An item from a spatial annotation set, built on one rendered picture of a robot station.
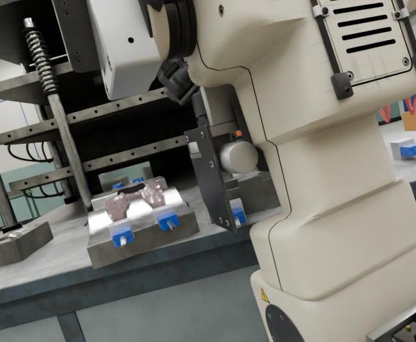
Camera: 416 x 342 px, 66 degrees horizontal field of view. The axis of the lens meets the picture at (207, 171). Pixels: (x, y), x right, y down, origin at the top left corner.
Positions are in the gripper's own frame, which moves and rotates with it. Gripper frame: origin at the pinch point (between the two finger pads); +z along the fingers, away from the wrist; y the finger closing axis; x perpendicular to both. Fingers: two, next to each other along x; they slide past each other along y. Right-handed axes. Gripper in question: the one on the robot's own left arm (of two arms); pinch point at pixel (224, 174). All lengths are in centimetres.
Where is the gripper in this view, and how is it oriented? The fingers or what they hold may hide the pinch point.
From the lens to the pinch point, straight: 75.8
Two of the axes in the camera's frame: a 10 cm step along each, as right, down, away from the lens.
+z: 2.7, 9.6, 1.3
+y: -9.6, 2.6, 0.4
